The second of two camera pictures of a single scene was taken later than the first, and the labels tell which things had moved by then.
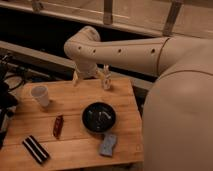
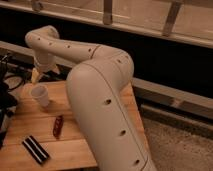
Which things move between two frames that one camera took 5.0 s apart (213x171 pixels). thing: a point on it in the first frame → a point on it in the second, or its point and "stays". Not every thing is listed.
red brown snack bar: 58,126 stays
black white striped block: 36,149 stays
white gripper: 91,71 → 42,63
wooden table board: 59,123 stays
